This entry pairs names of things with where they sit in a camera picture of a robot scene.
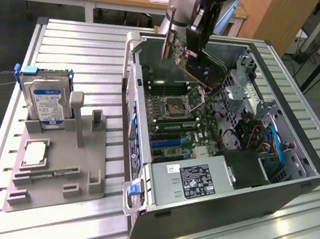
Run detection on red yellow power wires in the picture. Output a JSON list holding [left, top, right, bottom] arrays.
[[244, 123, 269, 152]]

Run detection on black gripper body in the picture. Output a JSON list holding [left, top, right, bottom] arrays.
[[187, 0, 225, 53]]

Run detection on blue flat wire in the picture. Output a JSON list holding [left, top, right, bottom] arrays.
[[261, 124, 294, 172]]

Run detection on green motherboard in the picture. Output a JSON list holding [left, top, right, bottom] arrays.
[[135, 64, 237, 173]]

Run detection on long PCIe expansion slot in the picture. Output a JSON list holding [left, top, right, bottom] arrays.
[[149, 136, 184, 153]]

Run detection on green RAM stick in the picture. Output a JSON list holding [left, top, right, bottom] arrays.
[[155, 116, 199, 136], [30, 167, 69, 182]]

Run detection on blue case latch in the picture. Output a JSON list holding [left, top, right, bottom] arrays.
[[128, 180, 144, 199]]

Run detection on metal socket cover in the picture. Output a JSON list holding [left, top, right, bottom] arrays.
[[184, 85, 209, 116]]

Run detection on perforated silver drive cage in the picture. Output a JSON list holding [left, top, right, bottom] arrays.
[[217, 53, 263, 129]]

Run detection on graphics card with metal bracket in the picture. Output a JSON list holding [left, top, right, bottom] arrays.
[[156, 4, 236, 94]]

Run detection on grey printed parts rack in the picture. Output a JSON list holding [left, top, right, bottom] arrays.
[[2, 83, 119, 225]]

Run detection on open dark PC case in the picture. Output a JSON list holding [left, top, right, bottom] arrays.
[[99, 22, 320, 239]]

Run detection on silver power supply unit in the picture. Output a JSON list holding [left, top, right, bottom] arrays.
[[145, 145, 241, 221]]

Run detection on silver CPU chip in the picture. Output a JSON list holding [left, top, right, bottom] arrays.
[[22, 140, 49, 169]]

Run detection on wooden cabinet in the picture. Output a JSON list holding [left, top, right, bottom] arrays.
[[230, 0, 320, 62]]

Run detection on silver metal disk bay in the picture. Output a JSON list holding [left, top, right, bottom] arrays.
[[246, 98, 320, 187]]

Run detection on black plastic shroud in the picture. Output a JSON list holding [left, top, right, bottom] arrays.
[[219, 147, 274, 193]]

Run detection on CPU socket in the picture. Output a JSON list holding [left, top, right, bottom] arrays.
[[161, 95, 193, 121]]

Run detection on hard disk with blue carrier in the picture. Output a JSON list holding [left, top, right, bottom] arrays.
[[7, 62, 77, 133]]

